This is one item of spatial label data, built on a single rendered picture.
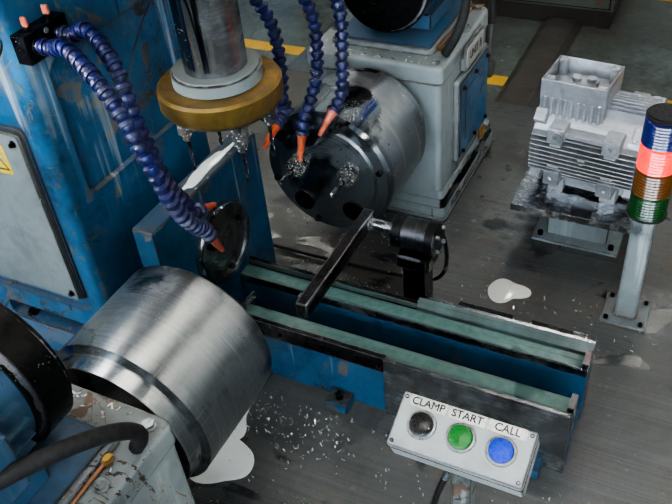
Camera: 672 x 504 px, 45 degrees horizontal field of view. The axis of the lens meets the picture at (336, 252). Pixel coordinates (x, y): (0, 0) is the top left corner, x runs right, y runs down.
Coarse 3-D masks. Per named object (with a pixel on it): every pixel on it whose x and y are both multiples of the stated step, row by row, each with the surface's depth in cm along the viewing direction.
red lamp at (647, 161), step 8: (640, 144) 124; (640, 152) 124; (648, 152) 122; (656, 152) 121; (640, 160) 124; (648, 160) 123; (656, 160) 122; (664, 160) 122; (640, 168) 125; (648, 168) 124; (656, 168) 123; (664, 168) 122; (656, 176) 124; (664, 176) 123
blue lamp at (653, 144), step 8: (648, 120) 120; (648, 128) 120; (656, 128) 119; (664, 128) 118; (648, 136) 121; (656, 136) 120; (664, 136) 119; (648, 144) 121; (656, 144) 120; (664, 144) 120; (664, 152) 121
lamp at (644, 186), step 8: (640, 176) 125; (648, 176) 124; (632, 184) 129; (640, 184) 126; (648, 184) 125; (656, 184) 125; (664, 184) 125; (640, 192) 127; (648, 192) 126; (656, 192) 125; (664, 192) 126; (656, 200) 126
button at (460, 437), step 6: (456, 426) 97; (462, 426) 96; (450, 432) 96; (456, 432) 96; (462, 432) 96; (468, 432) 96; (450, 438) 96; (456, 438) 96; (462, 438) 96; (468, 438) 95; (450, 444) 96; (456, 444) 96; (462, 444) 95; (468, 444) 95
